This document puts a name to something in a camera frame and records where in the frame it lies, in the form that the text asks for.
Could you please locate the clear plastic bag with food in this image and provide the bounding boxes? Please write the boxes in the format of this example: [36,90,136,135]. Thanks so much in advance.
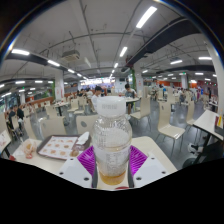
[20,139,38,160]

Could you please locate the clear plastic bottle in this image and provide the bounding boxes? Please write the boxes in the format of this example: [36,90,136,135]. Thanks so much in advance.
[91,95,133,186]

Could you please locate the white neighbouring table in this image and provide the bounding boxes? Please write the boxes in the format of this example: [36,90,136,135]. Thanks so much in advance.
[0,129,13,158]
[193,109,224,142]

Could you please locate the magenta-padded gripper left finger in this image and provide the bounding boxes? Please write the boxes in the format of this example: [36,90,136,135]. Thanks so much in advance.
[58,144,98,189]

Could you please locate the white crumpled napkin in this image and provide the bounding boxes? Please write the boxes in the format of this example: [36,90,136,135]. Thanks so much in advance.
[74,131,91,147]

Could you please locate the person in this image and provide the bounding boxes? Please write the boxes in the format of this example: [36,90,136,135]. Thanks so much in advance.
[7,104,25,127]
[90,85,104,112]
[121,83,138,100]

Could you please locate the dark food tray, printed liner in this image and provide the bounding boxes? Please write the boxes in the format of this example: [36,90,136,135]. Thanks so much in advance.
[36,134,93,162]

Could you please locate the beige wooden chair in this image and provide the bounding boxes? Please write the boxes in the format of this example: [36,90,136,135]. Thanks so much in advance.
[75,114,99,135]
[39,116,67,139]

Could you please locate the group of ceiling lights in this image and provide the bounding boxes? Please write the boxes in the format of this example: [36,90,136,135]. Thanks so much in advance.
[0,5,214,98]

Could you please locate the ceiling air conditioner unit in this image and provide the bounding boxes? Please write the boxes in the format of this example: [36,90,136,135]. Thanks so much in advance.
[61,49,82,62]

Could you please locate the group of beige chairs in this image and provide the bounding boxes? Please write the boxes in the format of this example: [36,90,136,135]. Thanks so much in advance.
[0,85,201,158]

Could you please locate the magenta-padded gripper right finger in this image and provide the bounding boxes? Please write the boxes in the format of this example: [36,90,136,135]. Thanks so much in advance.
[127,145,178,189]

